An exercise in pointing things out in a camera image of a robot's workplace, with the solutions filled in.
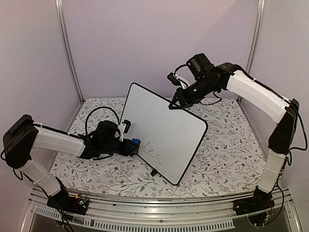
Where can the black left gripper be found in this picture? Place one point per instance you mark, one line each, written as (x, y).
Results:
(127, 151)

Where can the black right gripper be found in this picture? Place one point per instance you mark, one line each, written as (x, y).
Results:
(177, 97)

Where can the blue whiteboard eraser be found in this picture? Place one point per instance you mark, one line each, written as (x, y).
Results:
(135, 146)

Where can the small black-framed whiteboard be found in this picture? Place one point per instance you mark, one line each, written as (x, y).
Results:
(169, 139)

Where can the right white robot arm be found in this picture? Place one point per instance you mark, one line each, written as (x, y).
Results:
(283, 112)

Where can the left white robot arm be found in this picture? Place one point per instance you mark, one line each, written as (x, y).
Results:
(25, 135)

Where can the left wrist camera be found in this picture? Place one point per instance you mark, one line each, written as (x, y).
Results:
(127, 124)

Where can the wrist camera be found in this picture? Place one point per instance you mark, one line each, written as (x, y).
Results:
(127, 124)
(171, 77)

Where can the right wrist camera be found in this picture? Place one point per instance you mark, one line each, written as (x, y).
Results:
(171, 77)

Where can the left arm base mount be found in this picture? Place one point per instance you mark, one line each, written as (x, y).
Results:
(62, 201)

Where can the right aluminium corner post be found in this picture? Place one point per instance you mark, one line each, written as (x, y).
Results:
(256, 35)

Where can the aluminium corner post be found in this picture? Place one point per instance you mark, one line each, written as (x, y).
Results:
(256, 35)
(67, 49)

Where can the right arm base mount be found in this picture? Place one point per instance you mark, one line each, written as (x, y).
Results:
(259, 201)

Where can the left aluminium corner post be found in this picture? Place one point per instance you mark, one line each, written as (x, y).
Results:
(67, 49)

